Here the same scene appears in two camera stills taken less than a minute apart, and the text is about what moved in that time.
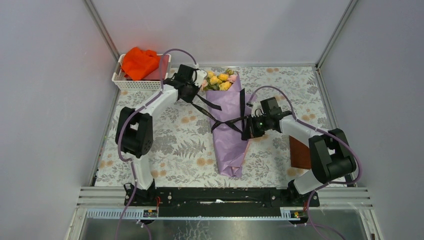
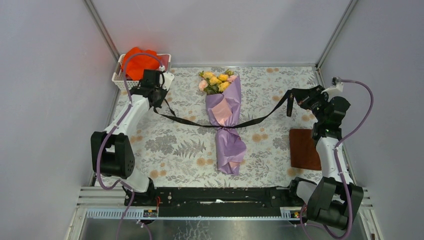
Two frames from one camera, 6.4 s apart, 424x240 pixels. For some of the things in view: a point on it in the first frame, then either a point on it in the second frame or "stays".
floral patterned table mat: x=184 y=152 stays
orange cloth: x=138 y=64 stays
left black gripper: x=195 y=89 → x=163 y=93
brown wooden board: x=300 y=154 stays
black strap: x=239 y=123 → x=289 y=97
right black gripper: x=250 y=131 → x=303 y=97
